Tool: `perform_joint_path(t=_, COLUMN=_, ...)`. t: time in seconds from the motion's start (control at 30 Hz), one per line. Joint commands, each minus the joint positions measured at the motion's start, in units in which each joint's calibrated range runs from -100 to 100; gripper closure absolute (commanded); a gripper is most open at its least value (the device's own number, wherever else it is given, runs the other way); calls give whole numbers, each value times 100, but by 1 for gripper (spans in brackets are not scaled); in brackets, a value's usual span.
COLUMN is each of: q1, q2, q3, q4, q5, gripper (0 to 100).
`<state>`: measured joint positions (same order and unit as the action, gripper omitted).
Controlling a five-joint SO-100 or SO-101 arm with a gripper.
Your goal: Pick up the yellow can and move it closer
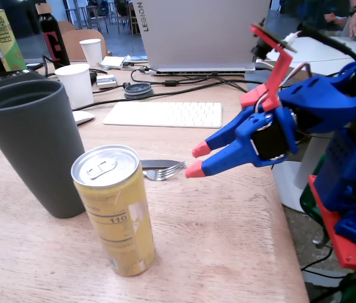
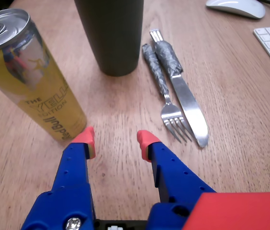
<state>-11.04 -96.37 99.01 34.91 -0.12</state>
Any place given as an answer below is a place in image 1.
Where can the black flat device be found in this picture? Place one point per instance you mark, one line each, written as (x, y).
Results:
(10, 79)

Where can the small camera board with lens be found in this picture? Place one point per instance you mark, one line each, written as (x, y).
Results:
(261, 47)

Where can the white computer mouse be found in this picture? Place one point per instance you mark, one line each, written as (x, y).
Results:
(81, 117)

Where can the tall grey plastic cup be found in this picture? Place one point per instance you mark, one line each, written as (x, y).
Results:
(33, 151)

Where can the yellow green snack box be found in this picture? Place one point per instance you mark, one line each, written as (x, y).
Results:
(6, 41)

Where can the red robot base plate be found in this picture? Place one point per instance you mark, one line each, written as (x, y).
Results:
(348, 252)

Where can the white flat box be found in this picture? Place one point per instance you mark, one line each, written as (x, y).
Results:
(113, 62)

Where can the grey Legion laptop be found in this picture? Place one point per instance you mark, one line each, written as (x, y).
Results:
(203, 31)

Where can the small white paper cup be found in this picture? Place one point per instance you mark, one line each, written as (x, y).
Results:
(92, 52)

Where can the white slim keyboard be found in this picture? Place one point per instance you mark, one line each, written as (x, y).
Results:
(165, 114)

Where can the red camera bracket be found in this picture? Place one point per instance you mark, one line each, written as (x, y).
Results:
(277, 79)

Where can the large white paper cup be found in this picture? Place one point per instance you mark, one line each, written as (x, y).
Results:
(77, 85)

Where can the light wooden chair back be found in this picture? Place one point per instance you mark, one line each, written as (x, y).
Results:
(74, 44)

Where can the black bottle with magenta print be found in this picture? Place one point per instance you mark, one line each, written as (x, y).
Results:
(53, 41)

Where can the white power adapter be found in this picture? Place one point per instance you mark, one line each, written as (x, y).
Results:
(106, 81)

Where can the yellow drink can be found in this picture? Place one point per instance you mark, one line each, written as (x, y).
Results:
(118, 221)

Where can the blue gripper with motor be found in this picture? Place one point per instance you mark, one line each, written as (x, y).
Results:
(267, 140)

